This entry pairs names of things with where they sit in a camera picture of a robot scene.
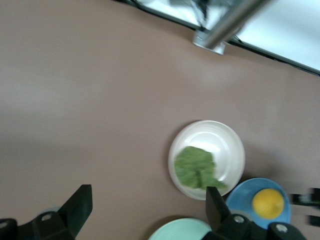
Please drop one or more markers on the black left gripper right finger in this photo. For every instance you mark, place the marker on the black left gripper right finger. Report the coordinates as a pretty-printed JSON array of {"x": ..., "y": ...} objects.
[{"x": 222, "y": 222}]

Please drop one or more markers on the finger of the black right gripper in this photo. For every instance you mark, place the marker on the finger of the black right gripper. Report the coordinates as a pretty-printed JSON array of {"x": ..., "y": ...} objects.
[
  {"x": 305, "y": 197},
  {"x": 315, "y": 220}
]

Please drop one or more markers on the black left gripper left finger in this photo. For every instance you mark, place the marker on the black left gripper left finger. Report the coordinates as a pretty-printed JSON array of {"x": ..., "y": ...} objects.
[{"x": 72, "y": 212}]

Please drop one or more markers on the yellow lemon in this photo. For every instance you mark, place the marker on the yellow lemon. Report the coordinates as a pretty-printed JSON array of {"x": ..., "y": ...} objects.
[{"x": 267, "y": 202}]

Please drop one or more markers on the green lettuce leaf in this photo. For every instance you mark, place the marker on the green lettuce leaf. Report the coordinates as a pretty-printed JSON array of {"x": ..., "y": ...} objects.
[{"x": 195, "y": 165}]

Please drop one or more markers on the blue plate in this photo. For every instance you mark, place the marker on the blue plate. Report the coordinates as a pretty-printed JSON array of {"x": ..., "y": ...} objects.
[{"x": 240, "y": 197}]

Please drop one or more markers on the green plate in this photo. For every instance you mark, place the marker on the green plate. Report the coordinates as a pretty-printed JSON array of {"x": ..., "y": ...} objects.
[{"x": 180, "y": 230}]

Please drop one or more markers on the beige plate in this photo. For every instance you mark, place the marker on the beige plate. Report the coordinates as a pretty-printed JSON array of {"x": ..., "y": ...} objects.
[{"x": 220, "y": 140}]

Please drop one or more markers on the silver pole bracket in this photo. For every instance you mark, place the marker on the silver pole bracket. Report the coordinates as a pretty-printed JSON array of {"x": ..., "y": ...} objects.
[{"x": 198, "y": 40}]

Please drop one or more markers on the metal camera pole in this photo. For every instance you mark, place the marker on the metal camera pole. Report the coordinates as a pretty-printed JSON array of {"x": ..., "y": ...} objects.
[{"x": 232, "y": 25}]

